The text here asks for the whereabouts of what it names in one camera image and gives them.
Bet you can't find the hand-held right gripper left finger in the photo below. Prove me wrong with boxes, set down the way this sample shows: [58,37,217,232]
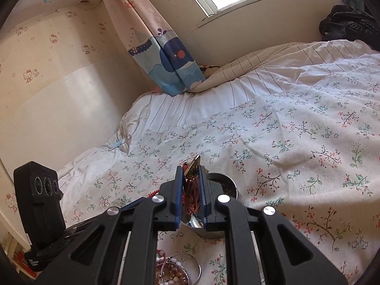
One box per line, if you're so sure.
[37,166,186,285]

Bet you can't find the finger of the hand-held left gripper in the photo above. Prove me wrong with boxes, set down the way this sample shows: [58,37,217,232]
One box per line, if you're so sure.
[120,197,150,213]

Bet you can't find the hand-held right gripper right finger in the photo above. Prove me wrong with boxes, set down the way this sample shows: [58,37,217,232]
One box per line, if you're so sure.
[198,166,348,285]

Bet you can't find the red tassel gold pendant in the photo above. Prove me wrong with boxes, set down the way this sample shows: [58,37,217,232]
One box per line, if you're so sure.
[182,155,206,219]

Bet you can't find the round metal tin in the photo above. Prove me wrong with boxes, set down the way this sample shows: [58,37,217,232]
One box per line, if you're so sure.
[181,173,239,239]

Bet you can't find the thin silver bangle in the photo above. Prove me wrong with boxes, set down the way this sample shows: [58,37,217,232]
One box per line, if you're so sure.
[165,253,202,285]

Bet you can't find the white shelf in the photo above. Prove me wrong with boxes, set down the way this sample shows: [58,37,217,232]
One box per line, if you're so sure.
[0,208,32,274]

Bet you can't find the floral bed sheet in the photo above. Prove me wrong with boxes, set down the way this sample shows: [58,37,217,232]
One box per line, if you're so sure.
[64,62,380,285]

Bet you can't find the black jacket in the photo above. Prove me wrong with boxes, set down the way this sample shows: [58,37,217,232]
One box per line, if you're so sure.
[319,5,380,51]

